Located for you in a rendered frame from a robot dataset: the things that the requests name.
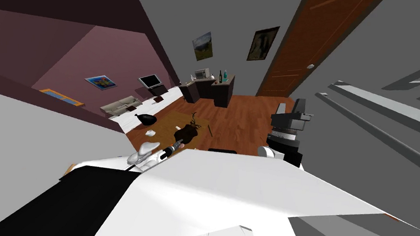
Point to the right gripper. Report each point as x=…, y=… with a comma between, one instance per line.
x=288, y=120

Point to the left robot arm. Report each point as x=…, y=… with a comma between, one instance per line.
x=147, y=150

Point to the silver door knob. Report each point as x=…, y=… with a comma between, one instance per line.
x=310, y=66

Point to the dark brown cabinet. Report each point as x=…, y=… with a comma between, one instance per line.
x=223, y=91

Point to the brown wooden door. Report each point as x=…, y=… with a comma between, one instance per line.
x=325, y=30

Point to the dark brown plant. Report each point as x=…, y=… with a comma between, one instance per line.
x=188, y=133

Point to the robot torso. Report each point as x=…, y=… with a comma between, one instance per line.
x=221, y=194

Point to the black television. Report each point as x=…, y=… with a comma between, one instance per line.
x=150, y=81

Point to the black bag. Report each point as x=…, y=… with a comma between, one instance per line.
x=146, y=118

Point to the beige sofa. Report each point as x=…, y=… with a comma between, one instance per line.
x=120, y=105

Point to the dark framed wall picture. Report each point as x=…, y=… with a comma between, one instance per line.
x=262, y=44

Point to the landscape wall picture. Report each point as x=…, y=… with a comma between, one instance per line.
x=202, y=46

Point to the blue wall picture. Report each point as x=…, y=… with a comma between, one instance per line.
x=101, y=82

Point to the orange framed wall picture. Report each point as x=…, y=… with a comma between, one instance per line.
x=62, y=97

